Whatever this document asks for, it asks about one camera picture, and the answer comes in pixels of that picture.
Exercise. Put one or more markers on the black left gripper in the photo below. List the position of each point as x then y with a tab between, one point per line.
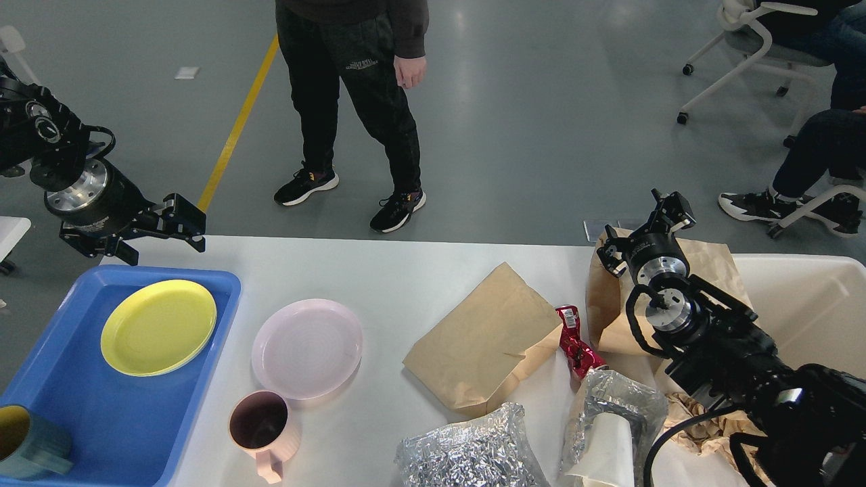
103	210

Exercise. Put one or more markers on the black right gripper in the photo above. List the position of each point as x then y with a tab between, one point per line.
649	256

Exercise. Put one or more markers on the pink plate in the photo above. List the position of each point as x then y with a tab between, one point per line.
307	349

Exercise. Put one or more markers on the pink ribbed mug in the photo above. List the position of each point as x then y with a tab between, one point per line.
264	426

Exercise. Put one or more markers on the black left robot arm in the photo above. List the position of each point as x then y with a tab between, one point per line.
40	130

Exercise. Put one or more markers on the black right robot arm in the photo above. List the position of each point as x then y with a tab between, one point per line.
812	419

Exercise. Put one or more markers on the upright brown paper bag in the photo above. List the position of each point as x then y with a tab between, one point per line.
608	325

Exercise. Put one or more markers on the yellow plate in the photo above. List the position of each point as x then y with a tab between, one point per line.
158	328

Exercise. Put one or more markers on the red foil wrapper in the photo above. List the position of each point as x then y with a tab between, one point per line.
581	358

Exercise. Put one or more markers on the white side table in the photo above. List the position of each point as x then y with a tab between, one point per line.
12	231

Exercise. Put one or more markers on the white plastic bin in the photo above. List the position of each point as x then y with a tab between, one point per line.
812	306

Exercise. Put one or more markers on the foil bag with paper cup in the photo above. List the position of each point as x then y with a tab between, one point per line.
613	423

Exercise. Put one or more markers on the flat brown paper bag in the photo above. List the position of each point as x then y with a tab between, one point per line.
500	334

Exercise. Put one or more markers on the blue plastic tray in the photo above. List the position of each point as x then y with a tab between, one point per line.
125	430

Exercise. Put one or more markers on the crumpled brown paper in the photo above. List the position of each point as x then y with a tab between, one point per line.
710	437

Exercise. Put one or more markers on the grey office chair left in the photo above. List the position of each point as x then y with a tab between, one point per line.
13	43

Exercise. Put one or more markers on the walking person dark clothes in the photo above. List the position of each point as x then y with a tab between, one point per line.
376	49

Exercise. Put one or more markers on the crumpled aluminium foil bag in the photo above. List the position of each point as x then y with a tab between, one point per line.
490	451

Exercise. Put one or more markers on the teal mug yellow inside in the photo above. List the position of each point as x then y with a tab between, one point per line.
32	447

